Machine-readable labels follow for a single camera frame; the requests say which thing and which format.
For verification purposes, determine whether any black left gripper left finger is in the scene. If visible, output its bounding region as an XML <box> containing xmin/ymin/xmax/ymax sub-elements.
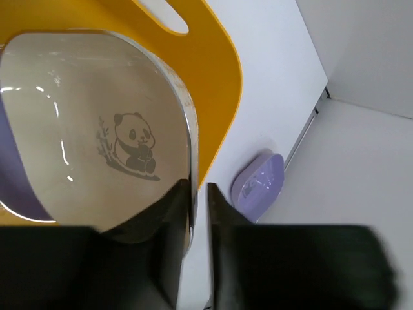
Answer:
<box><xmin>1</xmin><ymin>179</ymin><xmax>190</xmax><ymax>309</ymax></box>

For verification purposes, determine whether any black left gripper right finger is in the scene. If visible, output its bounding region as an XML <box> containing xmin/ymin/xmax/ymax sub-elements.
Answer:
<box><xmin>207</xmin><ymin>183</ymin><xmax>399</xmax><ymax>309</ymax></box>

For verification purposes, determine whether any purple panda plate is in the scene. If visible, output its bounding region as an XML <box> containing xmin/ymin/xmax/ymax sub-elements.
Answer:
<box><xmin>230</xmin><ymin>149</ymin><xmax>285</xmax><ymax>222</ymax></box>
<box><xmin>1</xmin><ymin>107</ymin><xmax>55</xmax><ymax>223</ymax></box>

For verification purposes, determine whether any cream panda plate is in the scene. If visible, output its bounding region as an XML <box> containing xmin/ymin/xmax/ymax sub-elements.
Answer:
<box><xmin>1</xmin><ymin>29</ymin><xmax>199</xmax><ymax>247</ymax></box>

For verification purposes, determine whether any yellow plastic bin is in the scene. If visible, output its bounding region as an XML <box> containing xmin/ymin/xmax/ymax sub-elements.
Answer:
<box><xmin>0</xmin><ymin>0</ymin><xmax>243</xmax><ymax>188</ymax></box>

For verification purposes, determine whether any aluminium side rail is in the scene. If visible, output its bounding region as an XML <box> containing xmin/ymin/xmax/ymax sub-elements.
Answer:
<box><xmin>284</xmin><ymin>87</ymin><xmax>331</xmax><ymax>170</ymax></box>

